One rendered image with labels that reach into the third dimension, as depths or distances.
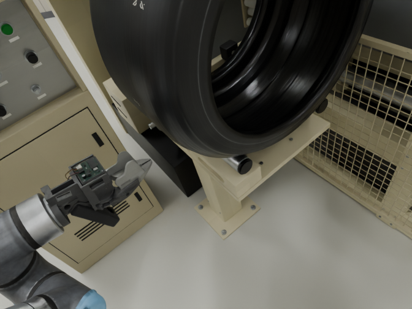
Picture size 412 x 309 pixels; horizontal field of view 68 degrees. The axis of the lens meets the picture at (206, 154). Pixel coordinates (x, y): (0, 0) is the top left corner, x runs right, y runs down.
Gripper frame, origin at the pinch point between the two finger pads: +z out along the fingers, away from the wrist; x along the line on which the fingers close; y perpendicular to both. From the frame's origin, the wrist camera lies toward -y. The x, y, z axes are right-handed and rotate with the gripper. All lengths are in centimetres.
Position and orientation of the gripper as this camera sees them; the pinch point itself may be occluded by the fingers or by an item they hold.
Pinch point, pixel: (147, 165)
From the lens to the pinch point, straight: 68.4
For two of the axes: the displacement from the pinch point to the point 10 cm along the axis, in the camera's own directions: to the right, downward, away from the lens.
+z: 7.9, -4.9, 3.6
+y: -1.1, -7.0, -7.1
